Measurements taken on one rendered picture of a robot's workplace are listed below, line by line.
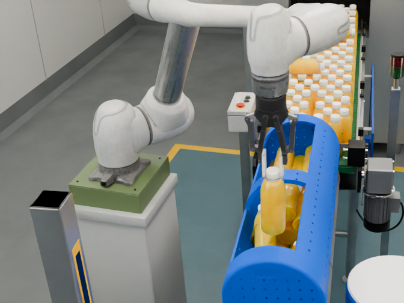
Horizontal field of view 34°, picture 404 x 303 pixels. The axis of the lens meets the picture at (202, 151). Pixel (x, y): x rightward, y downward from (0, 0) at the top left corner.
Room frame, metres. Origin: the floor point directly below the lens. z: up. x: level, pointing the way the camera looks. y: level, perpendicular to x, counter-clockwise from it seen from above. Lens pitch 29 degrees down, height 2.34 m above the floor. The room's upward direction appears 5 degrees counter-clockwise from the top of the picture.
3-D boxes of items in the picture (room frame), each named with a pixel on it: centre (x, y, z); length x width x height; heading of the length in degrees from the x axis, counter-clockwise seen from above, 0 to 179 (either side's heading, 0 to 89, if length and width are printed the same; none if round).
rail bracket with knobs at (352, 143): (2.37, -0.63, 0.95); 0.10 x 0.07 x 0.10; 75
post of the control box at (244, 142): (2.65, -0.19, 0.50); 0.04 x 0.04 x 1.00; 75
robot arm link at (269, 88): (1.48, -0.18, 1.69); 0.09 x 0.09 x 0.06
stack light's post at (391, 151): (2.66, -0.87, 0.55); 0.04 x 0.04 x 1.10; 75
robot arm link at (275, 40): (1.48, -0.19, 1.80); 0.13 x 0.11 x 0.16; 122
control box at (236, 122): (2.65, -0.19, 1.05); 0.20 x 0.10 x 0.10; 165
